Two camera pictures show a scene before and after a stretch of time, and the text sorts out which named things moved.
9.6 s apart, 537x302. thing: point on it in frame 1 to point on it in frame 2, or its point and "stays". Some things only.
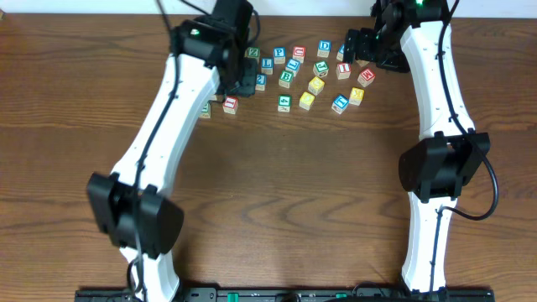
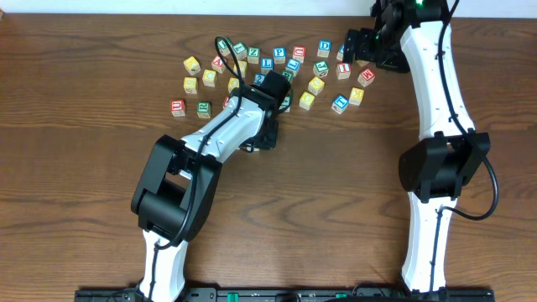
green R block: (206, 111) stays
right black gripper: (354, 44) stays
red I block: (343, 70) stays
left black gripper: (244, 78) to (267, 137)
